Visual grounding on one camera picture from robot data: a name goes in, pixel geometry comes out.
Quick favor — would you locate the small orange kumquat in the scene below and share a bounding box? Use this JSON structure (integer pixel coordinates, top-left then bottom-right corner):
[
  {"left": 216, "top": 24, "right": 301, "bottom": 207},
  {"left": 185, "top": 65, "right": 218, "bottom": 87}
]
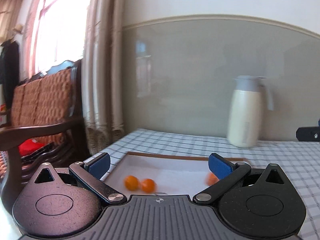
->
[{"left": 124, "top": 175, "right": 139, "bottom": 191}]

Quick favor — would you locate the checkered white tablecloth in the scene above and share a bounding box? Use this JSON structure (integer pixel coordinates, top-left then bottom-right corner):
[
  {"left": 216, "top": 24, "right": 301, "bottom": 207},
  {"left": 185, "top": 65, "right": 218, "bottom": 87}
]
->
[{"left": 98, "top": 128, "right": 320, "bottom": 239}]

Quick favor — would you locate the cream thermos jug grey lid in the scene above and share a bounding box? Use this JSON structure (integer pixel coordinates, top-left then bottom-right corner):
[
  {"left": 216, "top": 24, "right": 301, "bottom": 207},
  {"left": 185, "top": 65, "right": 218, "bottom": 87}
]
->
[{"left": 227, "top": 75, "right": 274, "bottom": 148}]

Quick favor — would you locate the white tray brown rim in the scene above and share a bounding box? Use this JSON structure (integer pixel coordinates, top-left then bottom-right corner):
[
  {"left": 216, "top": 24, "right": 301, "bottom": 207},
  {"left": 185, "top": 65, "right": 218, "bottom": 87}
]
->
[{"left": 101, "top": 152, "right": 212, "bottom": 197}]

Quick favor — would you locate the orange kumquat in tray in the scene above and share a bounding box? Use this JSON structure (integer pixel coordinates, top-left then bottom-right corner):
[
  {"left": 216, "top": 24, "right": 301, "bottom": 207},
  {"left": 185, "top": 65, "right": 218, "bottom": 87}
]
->
[{"left": 140, "top": 178, "right": 157, "bottom": 193}]

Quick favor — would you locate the red cushion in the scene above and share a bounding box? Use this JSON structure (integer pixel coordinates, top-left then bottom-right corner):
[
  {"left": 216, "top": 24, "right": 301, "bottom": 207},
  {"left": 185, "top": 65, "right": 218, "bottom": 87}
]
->
[{"left": 18, "top": 139, "right": 45, "bottom": 157}]

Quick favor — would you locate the wooden sofa woven back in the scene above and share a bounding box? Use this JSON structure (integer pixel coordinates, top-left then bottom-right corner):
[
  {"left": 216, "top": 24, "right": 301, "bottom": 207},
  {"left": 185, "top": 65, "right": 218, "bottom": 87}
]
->
[{"left": 1, "top": 60, "right": 89, "bottom": 209}]

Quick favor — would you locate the beige lace curtain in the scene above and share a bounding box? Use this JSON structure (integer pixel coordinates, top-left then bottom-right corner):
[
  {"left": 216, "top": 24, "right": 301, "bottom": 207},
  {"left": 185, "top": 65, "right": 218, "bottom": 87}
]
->
[{"left": 81, "top": 0, "right": 124, "bottom": 155}]

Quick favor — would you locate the dark hanging coat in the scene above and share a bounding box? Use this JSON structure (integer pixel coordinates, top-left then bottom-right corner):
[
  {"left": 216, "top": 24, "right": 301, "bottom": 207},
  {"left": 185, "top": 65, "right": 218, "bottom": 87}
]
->
[{"left": 1, "top": 39, "right": 20, "bottom": 108}]

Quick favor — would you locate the straw hat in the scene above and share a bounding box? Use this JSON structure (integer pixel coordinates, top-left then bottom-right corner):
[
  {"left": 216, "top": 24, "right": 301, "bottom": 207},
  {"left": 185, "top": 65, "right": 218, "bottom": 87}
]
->
[{"left": 12, "top": 24, "right": 23, "bottom": 34}]

